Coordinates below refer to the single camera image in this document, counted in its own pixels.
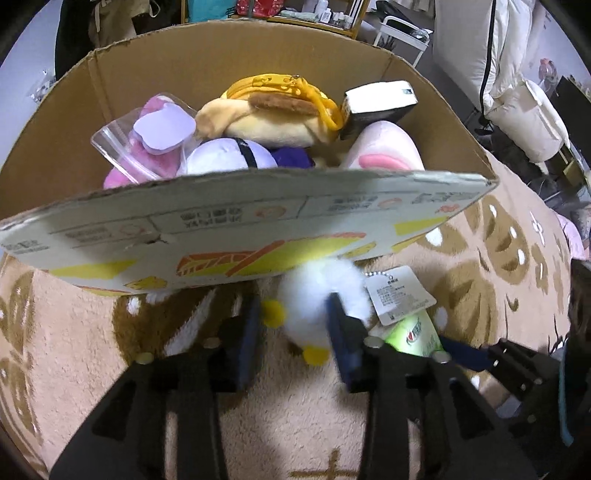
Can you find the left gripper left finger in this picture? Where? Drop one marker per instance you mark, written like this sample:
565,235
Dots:
123,437

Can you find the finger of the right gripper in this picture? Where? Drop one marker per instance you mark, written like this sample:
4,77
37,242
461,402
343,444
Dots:
531,379
475,359

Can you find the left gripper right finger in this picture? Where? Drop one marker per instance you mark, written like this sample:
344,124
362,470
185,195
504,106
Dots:
461,436

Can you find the white fluffy penguin plush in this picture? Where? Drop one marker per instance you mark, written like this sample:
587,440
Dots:
300,305

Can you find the pink swirl roll plush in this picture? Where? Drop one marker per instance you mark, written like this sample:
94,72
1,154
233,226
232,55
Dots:
384,145

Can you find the black Face tissue pack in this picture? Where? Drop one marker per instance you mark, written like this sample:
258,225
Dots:
379,101

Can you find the purple white-haired doll plush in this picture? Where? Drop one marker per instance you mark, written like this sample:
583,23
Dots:
232,154

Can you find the pink plush bear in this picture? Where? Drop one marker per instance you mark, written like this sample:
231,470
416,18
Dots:
165,165

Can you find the purple item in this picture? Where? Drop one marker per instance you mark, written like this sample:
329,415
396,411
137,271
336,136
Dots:
173,126

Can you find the yellow plush dog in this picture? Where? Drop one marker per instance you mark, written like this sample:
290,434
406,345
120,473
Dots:
274,110

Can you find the cardboard box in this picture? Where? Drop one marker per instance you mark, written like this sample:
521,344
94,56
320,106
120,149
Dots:
223,227

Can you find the cream folded mattress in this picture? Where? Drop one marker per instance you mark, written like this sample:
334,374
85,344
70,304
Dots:
484,47

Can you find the white rolling cart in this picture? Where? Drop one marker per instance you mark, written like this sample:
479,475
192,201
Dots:
401,30

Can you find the wooden bookshelf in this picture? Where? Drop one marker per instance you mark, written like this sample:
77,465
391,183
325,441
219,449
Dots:
339,17

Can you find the black coat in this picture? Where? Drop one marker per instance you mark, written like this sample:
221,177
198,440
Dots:
72,38

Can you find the beige trench coat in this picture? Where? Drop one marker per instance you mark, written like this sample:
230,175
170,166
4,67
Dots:
112,20

